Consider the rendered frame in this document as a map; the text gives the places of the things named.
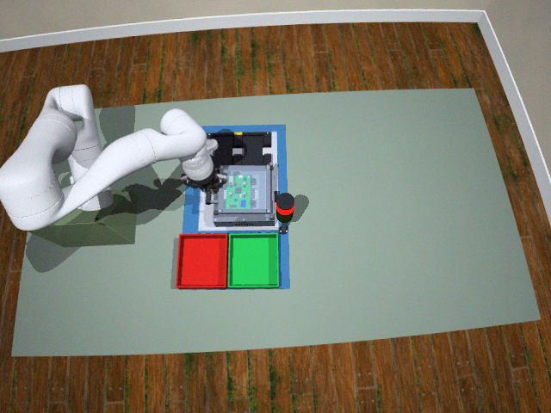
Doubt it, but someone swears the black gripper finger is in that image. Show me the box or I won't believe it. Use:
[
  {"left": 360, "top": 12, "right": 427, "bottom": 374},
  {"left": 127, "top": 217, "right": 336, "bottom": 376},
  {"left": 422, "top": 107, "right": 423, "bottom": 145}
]
[
  {"left": 207, "top": 173, "right": 227, "bottom": 194},
  {"left": 181, "top": 174, "right": 207, "bottom": 194}
]

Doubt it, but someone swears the red bin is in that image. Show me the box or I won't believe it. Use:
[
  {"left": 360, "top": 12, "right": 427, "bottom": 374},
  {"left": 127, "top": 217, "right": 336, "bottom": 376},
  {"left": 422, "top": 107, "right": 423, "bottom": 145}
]
[{"left": 176, "top": 233, "right": 229, "bottom": 289}]

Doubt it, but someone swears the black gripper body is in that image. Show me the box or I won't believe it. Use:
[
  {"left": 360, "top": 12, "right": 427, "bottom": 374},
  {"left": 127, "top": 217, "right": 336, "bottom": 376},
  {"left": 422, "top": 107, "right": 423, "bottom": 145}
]
[{"left": 187, "top": 167, "right": 219, "bottom": 185}]

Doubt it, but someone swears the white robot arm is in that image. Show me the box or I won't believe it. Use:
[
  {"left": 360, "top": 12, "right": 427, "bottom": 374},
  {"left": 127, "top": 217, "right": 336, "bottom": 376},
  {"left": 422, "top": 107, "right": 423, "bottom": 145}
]
[{"left": 0, "top": 84, "right": 218, "bottom": 231}]

